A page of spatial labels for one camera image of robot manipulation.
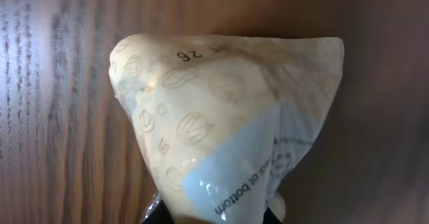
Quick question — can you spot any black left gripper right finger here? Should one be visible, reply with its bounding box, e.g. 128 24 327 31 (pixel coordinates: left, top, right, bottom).
266 208 282 224

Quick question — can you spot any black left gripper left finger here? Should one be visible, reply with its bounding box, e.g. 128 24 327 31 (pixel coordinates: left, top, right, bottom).
141 201 174 224

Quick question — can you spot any beige paper bag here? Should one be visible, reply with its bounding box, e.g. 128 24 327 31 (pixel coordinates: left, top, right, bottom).
109 34 344 223

